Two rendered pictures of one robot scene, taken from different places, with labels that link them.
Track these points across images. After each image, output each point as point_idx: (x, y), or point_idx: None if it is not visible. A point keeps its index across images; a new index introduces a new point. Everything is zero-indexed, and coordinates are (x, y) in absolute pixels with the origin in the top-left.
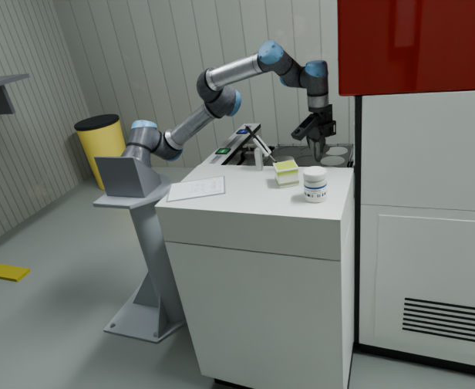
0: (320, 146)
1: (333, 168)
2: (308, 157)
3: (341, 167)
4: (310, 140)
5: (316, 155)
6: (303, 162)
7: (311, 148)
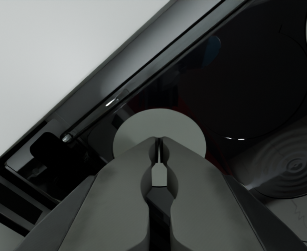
0: (67, 223)
1: (8, 126)
2: None
3: None
4: (235, 249)
5: (143, 151)
6: (297, 146)
7: (206, 178)
